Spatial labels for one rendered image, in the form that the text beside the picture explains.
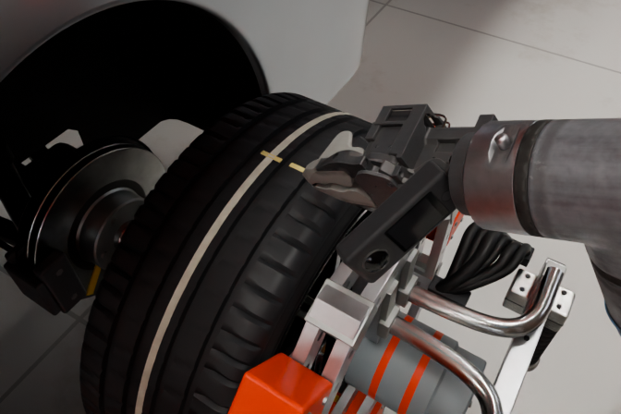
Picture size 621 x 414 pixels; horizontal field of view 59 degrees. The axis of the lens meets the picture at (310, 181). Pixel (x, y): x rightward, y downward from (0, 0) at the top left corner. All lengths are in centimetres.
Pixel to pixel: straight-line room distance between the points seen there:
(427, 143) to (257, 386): 30
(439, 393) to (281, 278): 33
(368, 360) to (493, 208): 48
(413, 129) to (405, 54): 253
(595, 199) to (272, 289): 36
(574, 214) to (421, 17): 300
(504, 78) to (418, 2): 82
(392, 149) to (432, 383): 44
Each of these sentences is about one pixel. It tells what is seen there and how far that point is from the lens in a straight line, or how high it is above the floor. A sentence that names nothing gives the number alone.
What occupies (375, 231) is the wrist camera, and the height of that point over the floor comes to 132.
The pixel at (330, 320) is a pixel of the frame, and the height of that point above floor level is 111.
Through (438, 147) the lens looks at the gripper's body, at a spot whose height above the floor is 134.
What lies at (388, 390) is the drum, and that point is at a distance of 87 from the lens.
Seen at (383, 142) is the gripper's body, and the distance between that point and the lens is 52.
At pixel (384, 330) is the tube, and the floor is 101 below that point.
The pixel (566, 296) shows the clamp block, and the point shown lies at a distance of 94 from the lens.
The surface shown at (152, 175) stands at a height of 88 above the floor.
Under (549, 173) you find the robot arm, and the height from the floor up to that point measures 141.
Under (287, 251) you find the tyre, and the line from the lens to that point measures 64.
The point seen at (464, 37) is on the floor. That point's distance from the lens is 324.
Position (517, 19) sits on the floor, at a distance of 349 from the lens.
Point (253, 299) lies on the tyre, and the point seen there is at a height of 114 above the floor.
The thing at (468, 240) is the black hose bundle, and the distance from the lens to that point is 84.
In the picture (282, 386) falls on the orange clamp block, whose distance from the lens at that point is 61.
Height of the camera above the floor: 168
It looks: 47 degrees down
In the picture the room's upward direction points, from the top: straight up
